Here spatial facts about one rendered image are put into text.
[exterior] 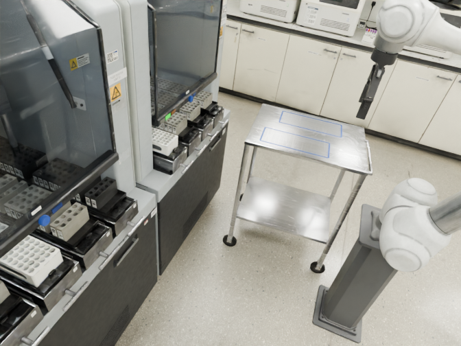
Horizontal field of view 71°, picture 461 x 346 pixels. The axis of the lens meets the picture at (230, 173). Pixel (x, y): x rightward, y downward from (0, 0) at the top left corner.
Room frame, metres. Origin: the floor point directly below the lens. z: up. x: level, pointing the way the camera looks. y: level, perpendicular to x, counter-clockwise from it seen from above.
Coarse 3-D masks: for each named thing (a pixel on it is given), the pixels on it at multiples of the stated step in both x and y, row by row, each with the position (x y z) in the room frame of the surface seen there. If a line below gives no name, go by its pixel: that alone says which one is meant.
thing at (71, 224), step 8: (80, 208) 0.70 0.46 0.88; (72, 216) 0.66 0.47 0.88; (80, 216) 0.68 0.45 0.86; (88, 216) 0.71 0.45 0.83; (64, 224) 0.63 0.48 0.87; (72, 224) 0.64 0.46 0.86; (80, 224) 0.67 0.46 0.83; (64, 232) 0.61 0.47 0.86; (72, 232) 0.63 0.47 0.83; (64, 240) 0.60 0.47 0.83
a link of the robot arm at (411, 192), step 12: (408, 180) 1.02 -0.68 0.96; (420, 180) 1.03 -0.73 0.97; (396, 192) 0.99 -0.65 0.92; (408, 192) 0.96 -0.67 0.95; (420, 192) 0.95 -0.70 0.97; (432, 192) 0.96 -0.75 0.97; (384, 204) 1.02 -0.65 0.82; (396, 204) 0.94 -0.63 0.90; (408, 204) 0.92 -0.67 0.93; (420, 204) 0.92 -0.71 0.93; (432, 204) 0.93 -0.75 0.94
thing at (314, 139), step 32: (256, 128) 1.47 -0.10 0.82; (288, 128) 1.53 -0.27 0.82; (320, 128) 1.58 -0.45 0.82; (352, 128) 1.64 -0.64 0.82; (320, 160) 1.28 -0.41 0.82; (352, 160) 1.32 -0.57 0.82; (256, 192) 1.59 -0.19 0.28; (288, 192) 1.64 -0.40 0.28; (352, 192) 1.24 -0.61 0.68; (288, 224) 1.35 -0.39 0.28; (320, 224) 1.39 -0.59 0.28; (320, 256) 1.25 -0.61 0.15
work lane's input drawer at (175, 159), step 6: (180, 144) 1.23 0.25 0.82; (174, 150) 1.17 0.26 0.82; (180, 150) 1.18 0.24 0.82; (186, 150) 1.22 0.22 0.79; (156, 156) 1.13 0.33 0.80; (162, 156) 1.13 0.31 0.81; (168, 156) 1.13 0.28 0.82; (174, 156) 1.13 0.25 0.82; (180, 156) 1.17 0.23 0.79; (186, 156) 1.23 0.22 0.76; (156, 162) 1.13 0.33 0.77; (162, 162) 1.12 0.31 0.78; (168, 162) 1.11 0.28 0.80; (174, 162) 1.12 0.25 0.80; (180, 162) 1.17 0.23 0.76; (192, 162) 1.20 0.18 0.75; (168, 168) 1.11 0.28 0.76; (174, 168) 1.12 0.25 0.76; (186, 168) 1.14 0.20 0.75
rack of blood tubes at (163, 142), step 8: (152, 128) 1.26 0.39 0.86; (152, 136) 1.19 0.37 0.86; (160, 136) 1.20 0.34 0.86; (168, 136) 1.21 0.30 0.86; (176, 136) 1.22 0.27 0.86; (152, 144) 1.21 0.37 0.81; (160, 144) 1.14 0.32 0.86; (168, 144) 1.15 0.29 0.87; (176, 144) 1.21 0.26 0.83; (160, 152) 1.14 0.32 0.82; (168, 152) 1.14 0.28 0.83
